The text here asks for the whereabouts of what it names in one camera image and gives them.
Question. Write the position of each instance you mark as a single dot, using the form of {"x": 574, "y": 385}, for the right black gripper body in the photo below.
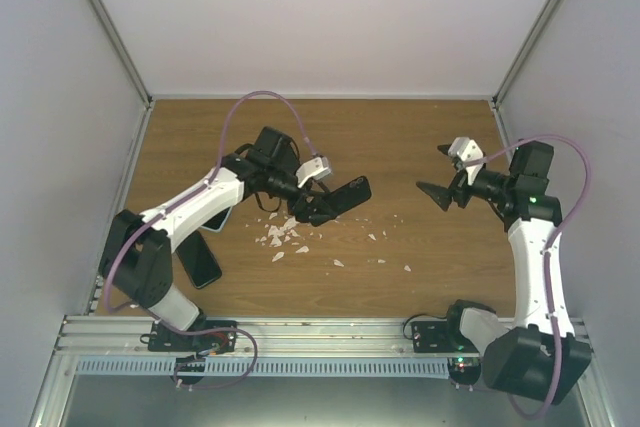
{"x": 458, "y": 186}

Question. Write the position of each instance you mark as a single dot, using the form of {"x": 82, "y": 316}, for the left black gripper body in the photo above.
{"x": 299, "y": 210}

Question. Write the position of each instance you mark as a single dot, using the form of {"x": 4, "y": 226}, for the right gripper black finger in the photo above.
{"x": 439, "y": 194}
{"x": 444, "y": 149}

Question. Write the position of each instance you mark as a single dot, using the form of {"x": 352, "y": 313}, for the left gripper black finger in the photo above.
{"x": 335, "y": 196}
{"x": 321, "y": 211}

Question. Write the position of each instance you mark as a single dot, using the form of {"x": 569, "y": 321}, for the black phone case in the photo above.
{"x": 357, "y": 192}

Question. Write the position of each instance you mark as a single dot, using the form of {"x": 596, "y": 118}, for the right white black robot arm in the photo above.
{"x": 538, "y": 355}

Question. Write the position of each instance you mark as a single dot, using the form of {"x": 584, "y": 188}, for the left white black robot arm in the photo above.
{"x": 137, "y": 257}

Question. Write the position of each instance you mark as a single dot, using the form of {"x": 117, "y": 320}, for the phone in light blue case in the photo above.
{"x": 217, "y": 222}

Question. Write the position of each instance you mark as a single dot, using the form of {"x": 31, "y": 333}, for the black phone lower left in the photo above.
{"x": 199, "y": 263}

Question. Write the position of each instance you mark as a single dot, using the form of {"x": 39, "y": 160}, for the white debris pile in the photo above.
{"x": 365, "y": 237}

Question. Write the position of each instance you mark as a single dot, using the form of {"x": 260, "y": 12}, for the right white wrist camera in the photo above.
{"x": 465, "y": 153}

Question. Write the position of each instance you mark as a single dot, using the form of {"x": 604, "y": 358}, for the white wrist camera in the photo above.
{"x": 465, "y": 153}
{"x": 317, "y": 168}

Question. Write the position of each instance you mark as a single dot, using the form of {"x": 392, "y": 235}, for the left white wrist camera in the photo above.
{"x": 317, "y": 168}

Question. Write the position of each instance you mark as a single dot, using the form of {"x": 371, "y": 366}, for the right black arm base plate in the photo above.
{"x": 436, "y": 335}

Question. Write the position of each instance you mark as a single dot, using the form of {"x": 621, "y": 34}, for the aluminium front rail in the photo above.
{"x": 275, "y": 336}

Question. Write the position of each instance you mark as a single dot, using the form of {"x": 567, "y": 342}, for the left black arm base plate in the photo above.
{"x": 222, "y": 340}

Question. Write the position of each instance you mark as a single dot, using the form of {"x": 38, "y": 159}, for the slotted grey cable duct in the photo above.
{"x": 268, "y": 367}

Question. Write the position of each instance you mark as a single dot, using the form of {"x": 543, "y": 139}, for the right aluminium frame post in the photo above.
{"x": 534, "y": 35}

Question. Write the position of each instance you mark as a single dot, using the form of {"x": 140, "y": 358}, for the aluminium frame post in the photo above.
{"x": 113, "y": 36}
{"x": 534, "y": 35}

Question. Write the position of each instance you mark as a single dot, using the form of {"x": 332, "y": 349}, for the left aluminium frame post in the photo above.
{"x": 113, "y": 36}

